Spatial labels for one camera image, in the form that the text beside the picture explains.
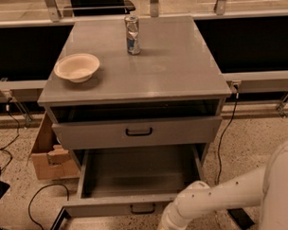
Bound black power adapter brick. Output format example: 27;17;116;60
228;208;254;230

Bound grey drawer cabinet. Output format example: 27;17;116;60
34;13;236;190

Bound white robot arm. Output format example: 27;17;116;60
156;139;288;230

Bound black office chair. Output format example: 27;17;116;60
63;0;135;17

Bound metal railing frame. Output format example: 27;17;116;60
0;0;288;130

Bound grey top drawer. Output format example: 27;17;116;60
52;116;222;150

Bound black power cable right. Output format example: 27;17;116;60
211;90;243;186

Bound silver blue drink can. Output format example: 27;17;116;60
124;15;141;55

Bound grey drawer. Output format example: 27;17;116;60
52;116;222;150
64;145;203;218

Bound white paper bowl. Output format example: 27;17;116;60
53;54;99;83

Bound black cable left floor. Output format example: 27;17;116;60
13;182;72;230

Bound brown cardboard box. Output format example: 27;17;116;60
29;114;80;180

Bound black cable left wall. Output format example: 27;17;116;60
0;96;23;172

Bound black bar floor left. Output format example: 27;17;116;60
49;207;70;230

